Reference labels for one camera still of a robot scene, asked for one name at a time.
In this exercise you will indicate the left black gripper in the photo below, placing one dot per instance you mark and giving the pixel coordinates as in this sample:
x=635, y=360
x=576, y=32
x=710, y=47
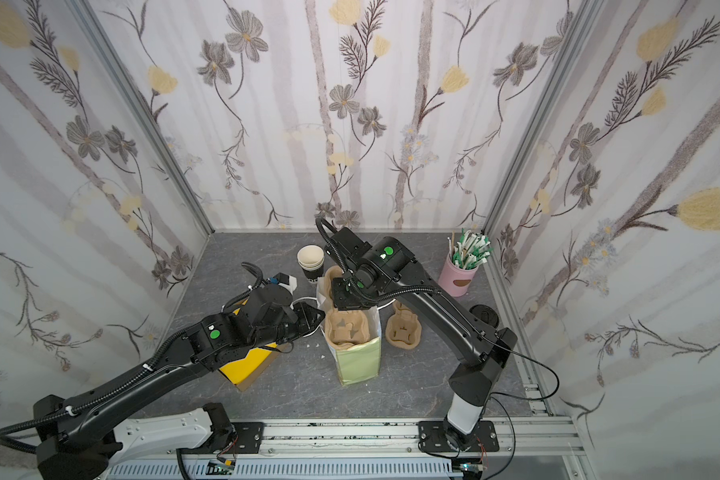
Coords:
x=300, y=315

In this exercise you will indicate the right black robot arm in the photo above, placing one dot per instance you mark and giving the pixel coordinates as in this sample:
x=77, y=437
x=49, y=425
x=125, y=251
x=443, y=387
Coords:
x=388, y=270

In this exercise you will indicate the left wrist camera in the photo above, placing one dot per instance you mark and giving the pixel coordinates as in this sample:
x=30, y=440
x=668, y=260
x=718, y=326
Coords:
x=285, y=281

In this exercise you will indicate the brown pulp cup carrier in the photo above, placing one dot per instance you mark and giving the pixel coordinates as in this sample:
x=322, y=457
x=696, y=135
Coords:
x=403, y=329
x=343, y=329

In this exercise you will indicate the green white paper bag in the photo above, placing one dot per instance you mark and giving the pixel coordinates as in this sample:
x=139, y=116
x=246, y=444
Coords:
x=362, y=362

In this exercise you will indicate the green white wrapped straws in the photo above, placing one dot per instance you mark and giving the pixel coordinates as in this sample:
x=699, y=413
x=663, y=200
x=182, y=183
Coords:
x=468, y=249

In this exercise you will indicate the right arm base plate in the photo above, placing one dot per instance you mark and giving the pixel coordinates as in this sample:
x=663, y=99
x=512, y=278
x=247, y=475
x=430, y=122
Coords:
x=436, y=437

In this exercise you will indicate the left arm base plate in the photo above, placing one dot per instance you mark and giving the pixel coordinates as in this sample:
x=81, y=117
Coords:
x=248, y=437

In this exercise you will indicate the pink straw holder cup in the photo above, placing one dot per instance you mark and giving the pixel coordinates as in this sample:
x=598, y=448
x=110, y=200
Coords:
x=455, y=280

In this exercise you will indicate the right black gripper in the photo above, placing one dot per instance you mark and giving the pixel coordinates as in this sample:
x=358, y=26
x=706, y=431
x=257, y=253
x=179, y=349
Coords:
x=348, y=294

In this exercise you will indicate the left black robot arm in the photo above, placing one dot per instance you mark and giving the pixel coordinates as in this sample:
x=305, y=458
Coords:
x=76, y=438

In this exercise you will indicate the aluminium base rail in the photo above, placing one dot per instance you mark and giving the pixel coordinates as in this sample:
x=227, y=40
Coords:
x=530, y=448

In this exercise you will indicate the black paper coffee cup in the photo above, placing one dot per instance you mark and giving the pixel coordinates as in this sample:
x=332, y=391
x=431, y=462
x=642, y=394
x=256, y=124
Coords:
x=486, y=315

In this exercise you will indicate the yellow napkins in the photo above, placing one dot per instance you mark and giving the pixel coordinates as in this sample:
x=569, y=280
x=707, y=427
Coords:
x=244, y=372

